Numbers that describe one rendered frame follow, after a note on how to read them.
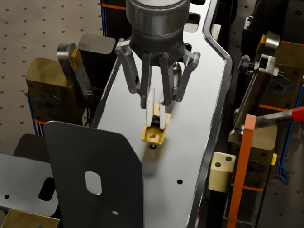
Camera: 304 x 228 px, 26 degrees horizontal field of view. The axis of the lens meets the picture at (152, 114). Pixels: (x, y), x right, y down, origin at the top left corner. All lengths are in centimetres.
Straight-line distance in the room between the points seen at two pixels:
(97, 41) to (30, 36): 48
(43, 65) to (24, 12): 65
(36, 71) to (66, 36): 57
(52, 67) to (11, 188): 24
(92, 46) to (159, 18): 43
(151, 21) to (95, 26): 88
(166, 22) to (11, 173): 39
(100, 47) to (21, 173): 32
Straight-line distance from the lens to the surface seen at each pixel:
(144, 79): 103
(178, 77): 120
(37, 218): 99
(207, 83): 122
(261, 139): 109
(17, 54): 173
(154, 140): 110
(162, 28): 90
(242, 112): 103
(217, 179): 105
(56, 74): 119
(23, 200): 109
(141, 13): 89
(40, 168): 112
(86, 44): 131
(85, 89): 119
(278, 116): 105
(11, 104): 161
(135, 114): 117
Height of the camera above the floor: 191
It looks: 51 degrees down
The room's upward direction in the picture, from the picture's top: straight up
